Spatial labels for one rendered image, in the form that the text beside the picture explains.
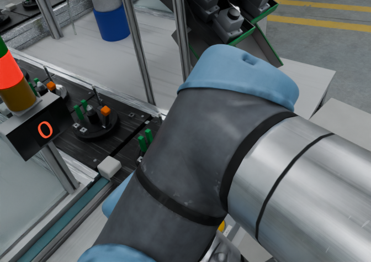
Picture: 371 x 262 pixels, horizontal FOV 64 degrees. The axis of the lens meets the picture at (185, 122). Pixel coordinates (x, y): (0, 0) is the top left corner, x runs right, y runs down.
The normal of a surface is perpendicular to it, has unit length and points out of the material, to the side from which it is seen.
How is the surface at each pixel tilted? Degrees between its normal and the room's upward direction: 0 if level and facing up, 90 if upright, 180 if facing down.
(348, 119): 0
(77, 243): 0
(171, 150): 42
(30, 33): 90
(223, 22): 85
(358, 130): 0
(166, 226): 55
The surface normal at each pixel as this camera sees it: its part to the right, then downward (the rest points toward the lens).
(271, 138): -0.27, -0.68
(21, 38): 0.82, 0.33
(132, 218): -0.57, -0.21
